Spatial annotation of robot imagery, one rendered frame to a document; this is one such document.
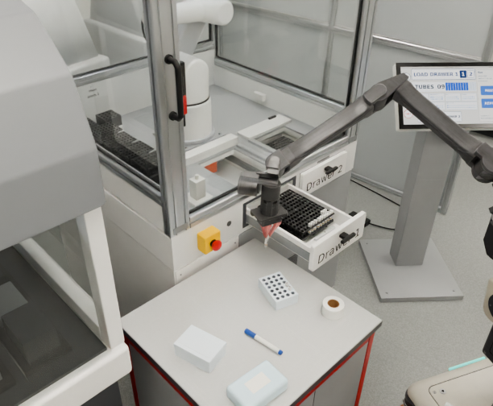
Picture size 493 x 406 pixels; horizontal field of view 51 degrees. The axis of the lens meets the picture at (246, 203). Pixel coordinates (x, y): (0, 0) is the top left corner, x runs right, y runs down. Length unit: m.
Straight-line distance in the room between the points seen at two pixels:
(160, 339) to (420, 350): 1.48
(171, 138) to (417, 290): 1.86
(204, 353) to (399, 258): 1.75
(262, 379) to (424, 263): 1.85
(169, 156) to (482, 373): 1.53
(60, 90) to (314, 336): 1.04
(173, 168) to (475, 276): 2.13
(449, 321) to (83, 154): 2.26
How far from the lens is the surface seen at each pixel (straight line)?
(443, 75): 2.60
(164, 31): 1.42
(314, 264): 1.77
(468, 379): 2.33
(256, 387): 1.48
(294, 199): 1.99
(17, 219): 1.07
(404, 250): 3.04
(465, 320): 2.97
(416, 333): 2.81
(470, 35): 3.27
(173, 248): 1.74
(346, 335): 1.68
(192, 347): 1.56
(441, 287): 3.06
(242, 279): 1.82
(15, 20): 1.12
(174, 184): 1.61
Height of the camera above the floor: 2.00
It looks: 35 degrees down
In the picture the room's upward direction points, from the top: 1 degrees clockwise
